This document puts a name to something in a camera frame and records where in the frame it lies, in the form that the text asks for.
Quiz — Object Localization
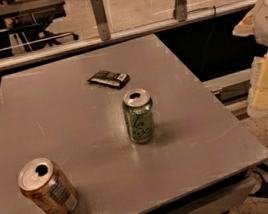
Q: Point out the left metal bracket post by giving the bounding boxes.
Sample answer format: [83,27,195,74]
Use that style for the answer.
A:
[91,0,111,41]

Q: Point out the black snack bar wrapper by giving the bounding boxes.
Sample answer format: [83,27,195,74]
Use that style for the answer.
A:
[87,70,130,89]

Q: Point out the orange soda can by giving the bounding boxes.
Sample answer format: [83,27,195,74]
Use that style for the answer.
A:
[18,158,78,214]

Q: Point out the green La Croix can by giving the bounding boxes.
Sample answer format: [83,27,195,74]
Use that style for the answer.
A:
[122,88,155,144]

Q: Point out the black desk in background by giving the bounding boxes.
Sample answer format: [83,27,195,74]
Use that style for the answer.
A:
[0,0,79,52]

